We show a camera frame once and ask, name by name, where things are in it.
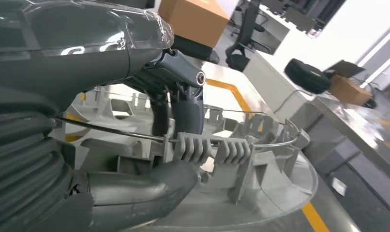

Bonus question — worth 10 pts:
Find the white cabinet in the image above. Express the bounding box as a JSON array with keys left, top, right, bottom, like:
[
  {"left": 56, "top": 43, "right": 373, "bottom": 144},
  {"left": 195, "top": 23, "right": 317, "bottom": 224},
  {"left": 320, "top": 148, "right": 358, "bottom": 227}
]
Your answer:
[{"left": 243, "top": 32, "right": 326, "bottom": 130}]

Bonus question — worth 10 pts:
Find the closed brown cardboard box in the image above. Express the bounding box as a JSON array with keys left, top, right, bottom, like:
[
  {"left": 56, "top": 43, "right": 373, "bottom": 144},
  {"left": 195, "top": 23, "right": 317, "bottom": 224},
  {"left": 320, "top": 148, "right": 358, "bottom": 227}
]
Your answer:
[{"left": 158, "top": 0, "right": 231, "bottom": 49}]

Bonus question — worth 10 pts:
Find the small brown cardboard box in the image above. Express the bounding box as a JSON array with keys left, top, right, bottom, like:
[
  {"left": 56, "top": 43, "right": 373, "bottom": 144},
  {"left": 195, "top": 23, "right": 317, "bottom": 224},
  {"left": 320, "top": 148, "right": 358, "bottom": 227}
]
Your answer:
[{"left": 329, "top": 74, "right": 374, "bottom": 107}]

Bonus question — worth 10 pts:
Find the white floor paper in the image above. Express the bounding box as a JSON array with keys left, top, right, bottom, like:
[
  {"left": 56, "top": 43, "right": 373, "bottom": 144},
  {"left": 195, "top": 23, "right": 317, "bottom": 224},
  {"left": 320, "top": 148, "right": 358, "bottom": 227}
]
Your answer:
[{"left": 330, "top": 176, "right": 347, "bottom": 197}]

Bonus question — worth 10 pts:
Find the black office chair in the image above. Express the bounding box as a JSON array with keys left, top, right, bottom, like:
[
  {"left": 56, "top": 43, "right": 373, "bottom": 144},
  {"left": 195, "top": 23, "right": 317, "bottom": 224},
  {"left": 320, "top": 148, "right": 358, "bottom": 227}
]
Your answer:
[{"left": 225, "top": 0, "right": 273, "bottom": 73}]

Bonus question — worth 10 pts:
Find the black bag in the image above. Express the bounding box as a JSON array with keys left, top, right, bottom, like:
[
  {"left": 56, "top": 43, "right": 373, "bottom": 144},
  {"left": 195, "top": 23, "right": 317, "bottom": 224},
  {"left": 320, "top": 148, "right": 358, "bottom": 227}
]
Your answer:
[{"left": 284, "top": 58, "right": 332, "bottom": 95}]

